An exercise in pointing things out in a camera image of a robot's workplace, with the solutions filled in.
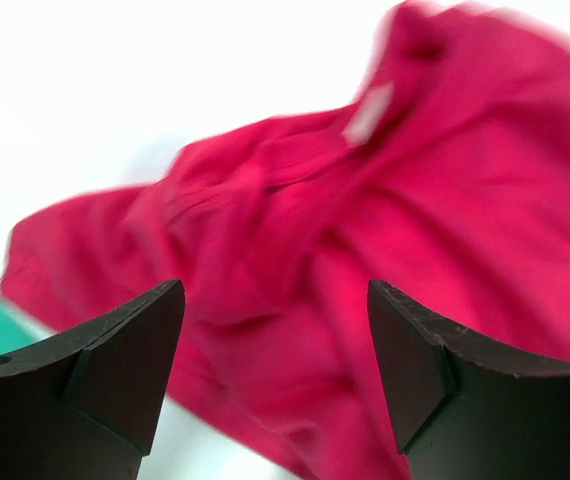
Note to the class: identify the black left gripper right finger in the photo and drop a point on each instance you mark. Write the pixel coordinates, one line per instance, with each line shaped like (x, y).
(463, 406)

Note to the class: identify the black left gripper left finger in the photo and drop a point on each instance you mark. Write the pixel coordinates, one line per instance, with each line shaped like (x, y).
(85, 403)

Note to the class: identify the red t shirt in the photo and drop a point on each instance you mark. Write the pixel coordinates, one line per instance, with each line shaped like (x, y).
(448, 177)

